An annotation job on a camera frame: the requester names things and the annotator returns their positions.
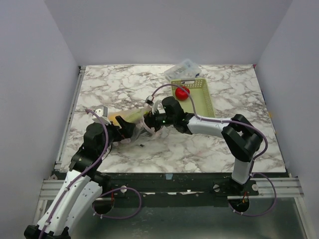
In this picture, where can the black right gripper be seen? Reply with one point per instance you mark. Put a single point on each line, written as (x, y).
(150, 119)

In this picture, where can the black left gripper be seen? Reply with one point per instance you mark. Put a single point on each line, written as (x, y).
(126, 131)

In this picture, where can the clear zip top bag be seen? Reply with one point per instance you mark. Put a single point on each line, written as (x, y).
(141, 131)

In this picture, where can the red fake apple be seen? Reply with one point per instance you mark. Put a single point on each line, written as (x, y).
(182, 93)

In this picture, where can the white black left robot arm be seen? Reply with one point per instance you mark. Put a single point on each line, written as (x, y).
(82, 185)

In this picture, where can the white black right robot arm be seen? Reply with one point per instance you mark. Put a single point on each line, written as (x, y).
(242, 139)

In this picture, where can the green fake vegetable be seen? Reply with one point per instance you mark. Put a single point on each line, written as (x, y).
(134, 116)

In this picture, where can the yellow fake pepper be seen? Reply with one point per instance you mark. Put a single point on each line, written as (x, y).
(112, 118)

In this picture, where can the green perforated plastic basket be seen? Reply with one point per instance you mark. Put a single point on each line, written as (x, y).
(199, 92)

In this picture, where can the clear plastic organizer box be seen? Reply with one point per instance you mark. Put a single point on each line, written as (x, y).
(183, 70)

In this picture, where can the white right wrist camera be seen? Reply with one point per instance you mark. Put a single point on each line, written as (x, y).
(152, 103)

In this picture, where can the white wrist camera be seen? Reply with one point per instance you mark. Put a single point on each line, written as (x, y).
(152, 103)
(102, 114)

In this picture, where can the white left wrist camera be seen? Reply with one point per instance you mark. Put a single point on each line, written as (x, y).
(102, 114)

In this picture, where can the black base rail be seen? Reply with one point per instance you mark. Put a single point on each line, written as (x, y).
(162, 190)

